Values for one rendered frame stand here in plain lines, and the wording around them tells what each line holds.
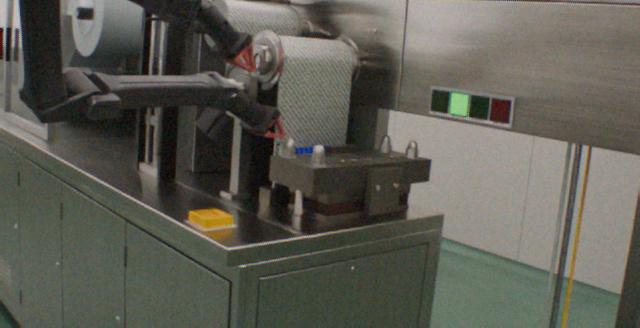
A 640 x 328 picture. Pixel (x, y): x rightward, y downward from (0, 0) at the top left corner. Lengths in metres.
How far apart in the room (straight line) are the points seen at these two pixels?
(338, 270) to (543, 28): 0.70
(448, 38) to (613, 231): 2.55
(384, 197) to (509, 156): 2.78
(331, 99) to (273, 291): 0.57
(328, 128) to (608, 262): 2.64
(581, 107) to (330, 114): 0.64
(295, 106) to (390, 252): 0.42
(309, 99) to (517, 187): 2.79
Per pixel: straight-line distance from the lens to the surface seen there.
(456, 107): 1.63
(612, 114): 1.43
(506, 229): 4.39
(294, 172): 1.50
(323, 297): 1.49
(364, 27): 1.86
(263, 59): 1.62
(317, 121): 1.70
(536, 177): 4.23
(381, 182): 1.58
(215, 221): 1.40
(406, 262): 1.66
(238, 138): 1.67
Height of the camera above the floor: 1.29
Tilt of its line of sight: 9 degrees down
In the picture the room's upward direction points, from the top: 5 degrees clockwise
